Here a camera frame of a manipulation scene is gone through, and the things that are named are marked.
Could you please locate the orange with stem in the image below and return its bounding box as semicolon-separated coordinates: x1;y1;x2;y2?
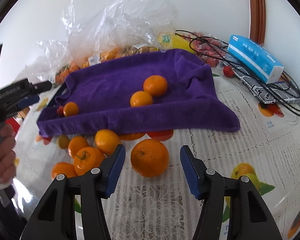
74;147;106;176

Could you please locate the small orange mandarin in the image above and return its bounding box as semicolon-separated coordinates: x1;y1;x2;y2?
68;136;89;159

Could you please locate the small yellowish fruit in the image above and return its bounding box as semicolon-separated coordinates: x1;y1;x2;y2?
56;135;70;150

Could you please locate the large orange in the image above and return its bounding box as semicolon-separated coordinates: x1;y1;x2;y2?
130;139;170;178

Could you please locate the person's left hand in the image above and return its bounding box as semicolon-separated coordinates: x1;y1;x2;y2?
0;124;16;184

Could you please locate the red paper bag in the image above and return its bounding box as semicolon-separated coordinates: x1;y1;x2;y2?
5;117;20;137

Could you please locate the small red fruit on towel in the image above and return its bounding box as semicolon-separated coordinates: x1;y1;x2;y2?
57;106;64;116

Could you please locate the clear bag of oranges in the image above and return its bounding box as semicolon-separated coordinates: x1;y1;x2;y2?
16;40;80;86

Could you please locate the small orange on towel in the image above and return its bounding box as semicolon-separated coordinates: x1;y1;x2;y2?
63;102;79;117

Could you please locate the purple towel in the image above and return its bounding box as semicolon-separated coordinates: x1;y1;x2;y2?
37;49;240;137

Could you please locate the orange on towel front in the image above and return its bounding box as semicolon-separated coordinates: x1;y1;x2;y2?
130;91;153;107

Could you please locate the large clear plastic bag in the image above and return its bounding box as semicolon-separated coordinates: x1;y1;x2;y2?
62;0;177;66

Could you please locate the orange on towel back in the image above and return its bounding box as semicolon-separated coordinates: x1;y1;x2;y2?
143;75;168;97

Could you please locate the loose red cherry tomato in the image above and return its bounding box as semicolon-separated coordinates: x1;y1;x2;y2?
223;66;235;78

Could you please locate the patterned grey pouch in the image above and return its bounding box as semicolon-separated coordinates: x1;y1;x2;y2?
232;67;300;104

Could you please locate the bag of red tomatoes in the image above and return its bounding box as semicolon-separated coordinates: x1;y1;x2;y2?
189;33;228;67

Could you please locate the blue tissue pack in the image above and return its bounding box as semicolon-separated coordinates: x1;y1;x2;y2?
227;35;284;84

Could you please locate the yellow fruit package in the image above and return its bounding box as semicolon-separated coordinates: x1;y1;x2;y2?
158;33;194;54

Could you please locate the black cable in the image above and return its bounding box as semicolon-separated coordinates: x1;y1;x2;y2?
174;29;300;118

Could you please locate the brown wooden door frame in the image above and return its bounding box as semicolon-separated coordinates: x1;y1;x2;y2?
249;0;266;45

